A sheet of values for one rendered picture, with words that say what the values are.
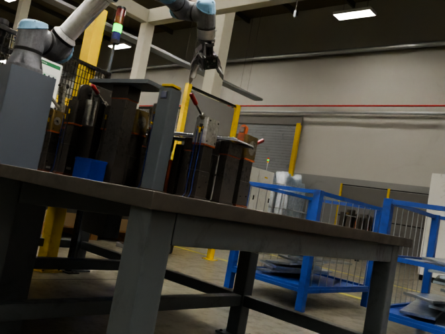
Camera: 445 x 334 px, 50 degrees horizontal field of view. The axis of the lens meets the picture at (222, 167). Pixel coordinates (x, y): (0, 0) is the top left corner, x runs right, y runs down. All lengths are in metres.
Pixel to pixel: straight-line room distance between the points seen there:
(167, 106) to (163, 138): 0.14
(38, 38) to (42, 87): 0.21
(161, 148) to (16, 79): 0.64
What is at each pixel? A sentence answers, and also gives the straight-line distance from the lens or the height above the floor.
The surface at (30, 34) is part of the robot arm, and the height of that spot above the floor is 1.25.
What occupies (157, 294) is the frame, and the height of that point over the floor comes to 0.47.
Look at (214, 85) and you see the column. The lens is 10.37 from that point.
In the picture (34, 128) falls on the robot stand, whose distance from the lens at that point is 2.16.
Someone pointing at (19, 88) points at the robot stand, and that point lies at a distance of 2.14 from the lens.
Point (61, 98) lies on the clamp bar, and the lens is 2.89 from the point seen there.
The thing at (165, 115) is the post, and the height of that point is 1.02.
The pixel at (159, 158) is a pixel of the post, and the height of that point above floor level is 0.84.
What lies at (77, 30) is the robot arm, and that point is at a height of 1.35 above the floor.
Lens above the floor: 0.70
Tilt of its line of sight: 4 degrees up
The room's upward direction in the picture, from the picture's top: 10 degrees clockwise
